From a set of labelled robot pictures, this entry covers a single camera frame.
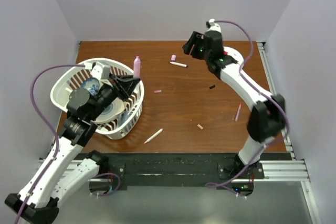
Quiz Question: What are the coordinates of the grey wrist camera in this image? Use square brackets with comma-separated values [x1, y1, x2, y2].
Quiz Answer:
[206, 19, 221, 33]
[90, 61, 110, 80]

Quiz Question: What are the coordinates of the white marker with black end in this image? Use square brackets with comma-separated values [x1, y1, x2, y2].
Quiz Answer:
[169, 61, 188, 68]

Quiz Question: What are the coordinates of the blue patterned dish in basket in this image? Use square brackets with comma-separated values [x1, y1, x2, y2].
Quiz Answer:
[118, 112, 130, 125]

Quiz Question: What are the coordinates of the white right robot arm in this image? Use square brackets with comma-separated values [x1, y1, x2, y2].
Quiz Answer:
[183, 30, 285, 178]

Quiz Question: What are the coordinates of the white plastic basket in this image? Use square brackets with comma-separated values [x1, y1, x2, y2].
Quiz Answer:
[50, 58, 144, 140]

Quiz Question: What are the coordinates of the beige grey ceramic plate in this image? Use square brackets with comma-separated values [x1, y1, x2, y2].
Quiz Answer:
[94, 98, 125, 124]

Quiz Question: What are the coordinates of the purple camera cable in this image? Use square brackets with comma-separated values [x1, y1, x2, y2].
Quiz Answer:
[204, 20, 291, 192]
[13, 63, 86, 224]

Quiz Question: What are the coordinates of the blue white porcelain bowl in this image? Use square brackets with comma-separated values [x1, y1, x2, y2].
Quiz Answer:
[80, 77, 100, 95]

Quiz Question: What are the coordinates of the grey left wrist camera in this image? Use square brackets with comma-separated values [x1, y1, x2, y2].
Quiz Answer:
[90, 61, 110, 80]

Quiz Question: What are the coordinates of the pink highlighter pen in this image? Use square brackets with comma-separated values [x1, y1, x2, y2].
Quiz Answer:
[133, 55, 141, 78]

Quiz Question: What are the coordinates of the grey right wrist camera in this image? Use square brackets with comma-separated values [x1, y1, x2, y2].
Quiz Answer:
[206, 19, 221, 33]

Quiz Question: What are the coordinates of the aluminium frame rail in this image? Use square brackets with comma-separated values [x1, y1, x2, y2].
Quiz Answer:
[257, 42, 321, 223]

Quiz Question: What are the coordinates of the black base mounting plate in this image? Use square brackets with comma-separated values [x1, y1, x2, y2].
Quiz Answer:
[70, 152, 293, 192]

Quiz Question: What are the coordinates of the white thin pen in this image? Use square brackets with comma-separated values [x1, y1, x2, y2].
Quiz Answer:
[143, 129, 163, 144]

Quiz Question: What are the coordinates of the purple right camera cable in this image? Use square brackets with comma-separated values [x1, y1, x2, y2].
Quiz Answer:
[204, 20, 291, 192]

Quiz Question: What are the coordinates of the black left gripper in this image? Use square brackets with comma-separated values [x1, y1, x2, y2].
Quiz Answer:
[88, 72, 141, 120]

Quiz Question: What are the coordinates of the slim pink red-tipped pen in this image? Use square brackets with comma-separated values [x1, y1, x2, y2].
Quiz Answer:
[235, 103, 242, 122]

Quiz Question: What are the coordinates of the white watermelon pattern plate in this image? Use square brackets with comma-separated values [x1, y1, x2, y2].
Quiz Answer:
[224, 46, 244, 65]

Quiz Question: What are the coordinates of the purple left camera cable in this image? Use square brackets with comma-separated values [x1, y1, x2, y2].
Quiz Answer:
[13, 63, 86, 224]

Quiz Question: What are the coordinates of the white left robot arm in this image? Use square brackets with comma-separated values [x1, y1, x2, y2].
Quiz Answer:
[5, 74, 141, 223]

